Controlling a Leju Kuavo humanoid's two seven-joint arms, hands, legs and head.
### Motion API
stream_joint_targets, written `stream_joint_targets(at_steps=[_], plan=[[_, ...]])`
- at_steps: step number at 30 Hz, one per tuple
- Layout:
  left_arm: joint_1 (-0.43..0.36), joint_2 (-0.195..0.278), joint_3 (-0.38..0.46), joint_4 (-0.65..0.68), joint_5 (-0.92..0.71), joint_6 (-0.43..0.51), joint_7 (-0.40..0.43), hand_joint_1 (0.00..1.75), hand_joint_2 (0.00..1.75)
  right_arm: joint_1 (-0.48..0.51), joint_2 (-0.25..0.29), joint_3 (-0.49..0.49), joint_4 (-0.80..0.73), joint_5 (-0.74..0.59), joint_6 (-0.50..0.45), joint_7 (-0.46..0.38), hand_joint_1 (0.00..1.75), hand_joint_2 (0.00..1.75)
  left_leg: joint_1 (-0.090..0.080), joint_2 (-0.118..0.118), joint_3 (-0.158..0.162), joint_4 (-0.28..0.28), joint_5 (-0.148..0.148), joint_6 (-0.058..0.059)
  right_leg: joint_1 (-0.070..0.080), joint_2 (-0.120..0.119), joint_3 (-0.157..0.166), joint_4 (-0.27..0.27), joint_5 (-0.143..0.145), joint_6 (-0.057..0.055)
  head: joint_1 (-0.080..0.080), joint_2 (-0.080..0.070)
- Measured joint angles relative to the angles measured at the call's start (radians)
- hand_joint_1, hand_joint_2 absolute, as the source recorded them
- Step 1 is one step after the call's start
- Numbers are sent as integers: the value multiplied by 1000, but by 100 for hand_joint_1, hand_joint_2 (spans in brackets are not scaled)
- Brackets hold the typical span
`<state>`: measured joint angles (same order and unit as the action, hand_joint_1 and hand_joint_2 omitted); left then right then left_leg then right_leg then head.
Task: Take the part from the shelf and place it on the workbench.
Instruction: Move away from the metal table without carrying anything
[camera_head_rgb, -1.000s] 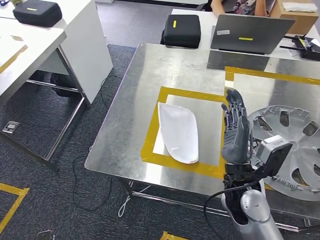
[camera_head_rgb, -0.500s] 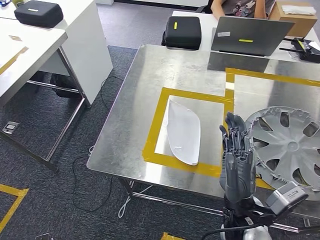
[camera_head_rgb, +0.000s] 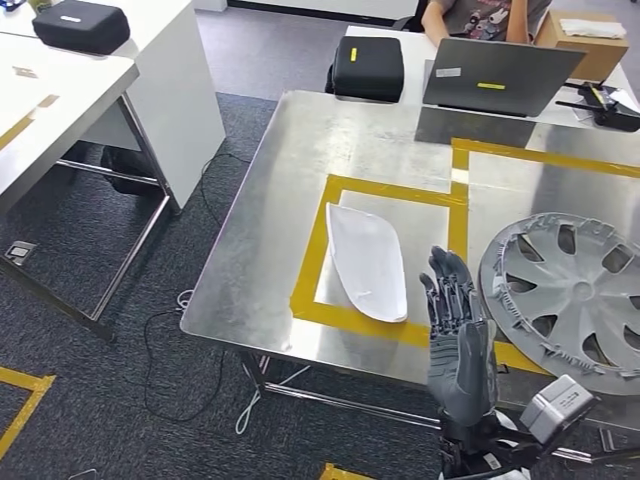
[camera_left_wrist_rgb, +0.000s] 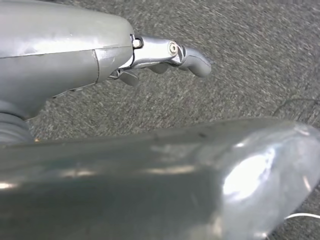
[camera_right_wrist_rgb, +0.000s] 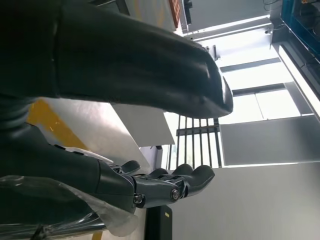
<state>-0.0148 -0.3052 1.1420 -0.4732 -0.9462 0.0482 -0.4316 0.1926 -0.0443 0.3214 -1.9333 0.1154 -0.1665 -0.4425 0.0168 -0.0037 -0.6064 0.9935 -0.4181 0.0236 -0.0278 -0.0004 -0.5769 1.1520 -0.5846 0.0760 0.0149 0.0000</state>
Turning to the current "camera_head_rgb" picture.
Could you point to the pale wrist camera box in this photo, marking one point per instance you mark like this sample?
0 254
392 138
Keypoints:
555 404

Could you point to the floor socket plate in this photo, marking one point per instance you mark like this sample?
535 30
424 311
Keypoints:
20 253

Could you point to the grey wheel hubcap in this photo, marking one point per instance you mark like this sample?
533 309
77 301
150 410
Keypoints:
580 291

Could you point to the white desk with panel side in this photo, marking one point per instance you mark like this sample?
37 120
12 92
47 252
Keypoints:
175 99

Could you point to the white curved plastic part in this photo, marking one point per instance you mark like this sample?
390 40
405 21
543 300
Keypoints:
367 265

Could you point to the yellow tape strip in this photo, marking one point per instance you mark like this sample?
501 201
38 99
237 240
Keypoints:
15 132

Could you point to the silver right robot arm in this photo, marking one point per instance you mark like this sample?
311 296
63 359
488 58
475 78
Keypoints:
465 444

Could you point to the white folded cloth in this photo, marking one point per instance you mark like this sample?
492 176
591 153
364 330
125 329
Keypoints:
592 28

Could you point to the white desk with steel legs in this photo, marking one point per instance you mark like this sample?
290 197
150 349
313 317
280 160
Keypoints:
60 86

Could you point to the person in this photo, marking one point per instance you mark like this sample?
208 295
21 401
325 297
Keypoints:
480 16

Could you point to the black case with yellow tag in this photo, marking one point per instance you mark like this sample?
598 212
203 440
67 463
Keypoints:
367 69

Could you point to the black zip case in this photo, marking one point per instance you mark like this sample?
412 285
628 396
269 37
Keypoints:
80 30

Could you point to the black bag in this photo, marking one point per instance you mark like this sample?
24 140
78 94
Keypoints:
130 172

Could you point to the yellow tape small square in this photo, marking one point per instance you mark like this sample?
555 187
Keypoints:
311 265

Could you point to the steel workbench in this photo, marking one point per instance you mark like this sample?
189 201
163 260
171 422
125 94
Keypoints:
280 199

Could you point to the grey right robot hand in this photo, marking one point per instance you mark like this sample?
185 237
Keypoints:
463 378

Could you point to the cardboard box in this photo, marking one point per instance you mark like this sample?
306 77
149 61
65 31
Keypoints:
605 56

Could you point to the yellow floor tape square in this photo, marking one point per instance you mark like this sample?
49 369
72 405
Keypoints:
30 397

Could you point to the grey laptop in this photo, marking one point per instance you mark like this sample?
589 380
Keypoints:
500 79

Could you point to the yellow tape large square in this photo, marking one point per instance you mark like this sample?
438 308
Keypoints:
550 158

